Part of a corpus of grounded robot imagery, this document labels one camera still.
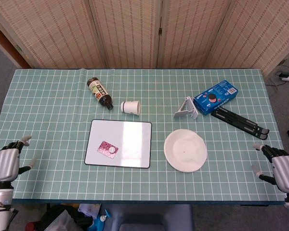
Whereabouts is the grey plastic bag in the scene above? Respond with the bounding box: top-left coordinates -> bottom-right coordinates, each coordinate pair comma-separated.
47,209 -> 75,231

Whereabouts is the white paper cup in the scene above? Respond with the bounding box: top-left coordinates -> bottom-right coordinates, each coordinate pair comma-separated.
120,100 -> 142,116

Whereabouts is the blue white spray bottle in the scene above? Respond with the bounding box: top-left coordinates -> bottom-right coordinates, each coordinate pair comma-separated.
90,208 -> 111,231

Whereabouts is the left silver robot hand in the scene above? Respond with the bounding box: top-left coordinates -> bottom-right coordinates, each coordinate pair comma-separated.
0,135 -> 38,182

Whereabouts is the green grid tablecloth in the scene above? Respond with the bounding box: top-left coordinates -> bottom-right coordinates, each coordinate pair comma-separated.
0,69 -> 289,202

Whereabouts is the bamboo folding screen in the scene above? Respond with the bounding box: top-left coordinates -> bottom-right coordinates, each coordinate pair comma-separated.
0,0 -> 289,79

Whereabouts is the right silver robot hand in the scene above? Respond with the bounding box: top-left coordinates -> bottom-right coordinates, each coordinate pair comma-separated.
251,142 -> 289,193

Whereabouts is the white board tablet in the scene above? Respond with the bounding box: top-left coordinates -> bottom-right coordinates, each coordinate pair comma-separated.
84,119 -> 152,169

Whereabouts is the blue Oreo cookie box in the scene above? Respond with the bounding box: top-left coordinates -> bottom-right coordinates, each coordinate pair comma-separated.
193,80 -> 238,116

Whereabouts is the black bag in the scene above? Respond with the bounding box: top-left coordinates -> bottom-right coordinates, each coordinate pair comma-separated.
39,204 -> 97,231

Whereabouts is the black power cable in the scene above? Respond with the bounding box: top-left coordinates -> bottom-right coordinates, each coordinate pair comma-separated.
264,65 -> 289,88

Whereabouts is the brown wooden door frame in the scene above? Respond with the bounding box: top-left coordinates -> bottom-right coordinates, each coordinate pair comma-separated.
0,19 -> 31,69

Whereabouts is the white paper plate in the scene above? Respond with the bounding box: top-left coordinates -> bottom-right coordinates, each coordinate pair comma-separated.
164,128 -> 208,173

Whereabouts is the grey blue chair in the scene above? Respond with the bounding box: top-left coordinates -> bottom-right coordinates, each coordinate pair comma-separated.
105,204 -> 195,231

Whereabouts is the white crumpled cloth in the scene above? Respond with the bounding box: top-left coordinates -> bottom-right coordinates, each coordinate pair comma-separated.
78,204 -> 102,218

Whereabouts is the white folding phone stand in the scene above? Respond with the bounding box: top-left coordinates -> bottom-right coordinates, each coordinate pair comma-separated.
173,96 -> 199,120

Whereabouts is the pink patterned rectangular patch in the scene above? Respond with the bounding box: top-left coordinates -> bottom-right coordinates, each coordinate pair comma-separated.
97,141 -> 119,159

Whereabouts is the black folding laptop stand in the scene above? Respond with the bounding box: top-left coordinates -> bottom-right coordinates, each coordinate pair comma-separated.
210,107 -> 270,140

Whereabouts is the dark tea bottle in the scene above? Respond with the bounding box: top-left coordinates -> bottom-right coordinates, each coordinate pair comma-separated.
87,77 -> 114,111

